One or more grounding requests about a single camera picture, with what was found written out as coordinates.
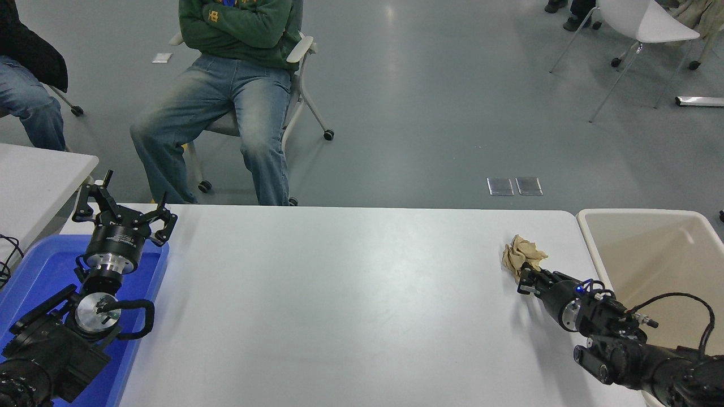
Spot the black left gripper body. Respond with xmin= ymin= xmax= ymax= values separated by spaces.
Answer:
xmin=84 ymin=220 xmax=152 ymax=261

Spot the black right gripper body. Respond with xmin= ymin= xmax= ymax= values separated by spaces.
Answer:
xmin=541 ymin=279 xmax=584 ymax=331

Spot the tan paper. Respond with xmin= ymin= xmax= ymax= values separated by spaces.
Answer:
xmin=502 ymin=235 xmax=548 ymax=283

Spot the white side table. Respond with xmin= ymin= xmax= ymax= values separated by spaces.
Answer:
xmin=0 ymin=143 xmax=100 ymax=269

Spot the blue plastic tray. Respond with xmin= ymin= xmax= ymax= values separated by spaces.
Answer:
xmin=0 ymin=233 xmax=170 ymax=407

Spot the grey rolling chair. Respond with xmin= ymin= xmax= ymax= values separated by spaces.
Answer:
xmin=44 ymin=84 xmax=84 ymax=118

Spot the large pale plastic bin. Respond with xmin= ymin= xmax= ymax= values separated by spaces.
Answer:
xmin=576 ymin=208 xmax=724 ymax=407

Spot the person at picture edge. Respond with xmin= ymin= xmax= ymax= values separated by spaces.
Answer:
xmin=0 ymin=0 xmax=70 ymax=152

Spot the seated person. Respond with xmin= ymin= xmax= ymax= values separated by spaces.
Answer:
xmin=130 ymin=0 xmax=303 ymax=206

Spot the grey office chair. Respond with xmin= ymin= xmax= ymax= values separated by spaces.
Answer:
xmin=169 ymin=0 xmax=335 ymax=206

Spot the standing person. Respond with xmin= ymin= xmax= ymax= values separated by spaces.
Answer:
xmin=544 ymin=0 xmax=594 ymax=32

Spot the white plastic chair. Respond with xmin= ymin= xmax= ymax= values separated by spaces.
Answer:
xmin=549 ymin=0 xmax=702 ymax=123

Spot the beige cloth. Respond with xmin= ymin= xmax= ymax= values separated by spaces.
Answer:
xmin=670 ymin=0 xmax=724 ymax=39

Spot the black cable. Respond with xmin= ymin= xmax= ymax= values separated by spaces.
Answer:
xmin=0 ymin=233 xmax=24 ymax=289

